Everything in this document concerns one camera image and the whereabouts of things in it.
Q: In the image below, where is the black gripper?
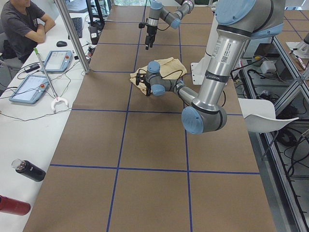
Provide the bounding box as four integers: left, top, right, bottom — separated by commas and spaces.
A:
143, 81, 151, 96
145, 25, 157, 50

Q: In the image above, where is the cream long-sleeve California shirt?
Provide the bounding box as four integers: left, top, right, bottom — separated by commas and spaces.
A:
130, 57, 187, 95

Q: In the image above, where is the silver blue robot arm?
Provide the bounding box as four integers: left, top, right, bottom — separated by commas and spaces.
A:
139, 0, 195, 50
136, 0, 285, 134

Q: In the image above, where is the black keyboard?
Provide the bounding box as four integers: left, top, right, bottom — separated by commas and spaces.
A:
71, 17, 83, 38

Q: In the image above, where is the black computer mouse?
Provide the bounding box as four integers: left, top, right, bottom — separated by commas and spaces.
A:
56, 41, 67, 47

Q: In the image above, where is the upper teach pendant tablet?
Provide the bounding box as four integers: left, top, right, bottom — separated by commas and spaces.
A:
43, 50, 72, 73

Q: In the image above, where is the teach pendant tablet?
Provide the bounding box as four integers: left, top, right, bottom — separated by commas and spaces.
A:
9, 74, 49, 104
43, 50, 72, 73

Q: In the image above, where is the reacher grabber stick tool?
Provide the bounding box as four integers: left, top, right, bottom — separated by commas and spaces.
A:
33, 48, 69, 113

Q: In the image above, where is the white plastic chair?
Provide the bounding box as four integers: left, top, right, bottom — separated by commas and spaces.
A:
238, 98, 299, 133

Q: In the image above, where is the black power adapter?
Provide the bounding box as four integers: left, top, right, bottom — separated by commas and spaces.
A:
24, 63, 40, 73

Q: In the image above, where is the lower teach pendant tablet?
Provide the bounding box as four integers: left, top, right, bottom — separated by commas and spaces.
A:
9, 74, 49, 104

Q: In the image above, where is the seated person in grey shirt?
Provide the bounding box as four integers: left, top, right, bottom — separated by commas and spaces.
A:
0, 0, 55, 63

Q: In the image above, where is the black water bottle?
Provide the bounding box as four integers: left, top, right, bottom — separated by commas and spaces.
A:
11, 159, 46, 182

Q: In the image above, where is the red water bottle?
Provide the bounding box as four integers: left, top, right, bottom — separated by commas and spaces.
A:
0, 195, 31, 216

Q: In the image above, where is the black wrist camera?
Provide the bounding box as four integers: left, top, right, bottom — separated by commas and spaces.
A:
135, 73, 145, 86
139, 22, 148, 29

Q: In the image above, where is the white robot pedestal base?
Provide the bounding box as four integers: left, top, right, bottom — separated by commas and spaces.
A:
190, 62, 207, 85

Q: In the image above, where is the white pedestal column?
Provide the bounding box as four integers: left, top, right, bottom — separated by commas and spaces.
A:
204, 16, 218, 68

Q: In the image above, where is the aluminium frame post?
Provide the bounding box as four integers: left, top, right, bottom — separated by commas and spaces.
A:
55, 0, 90, 74

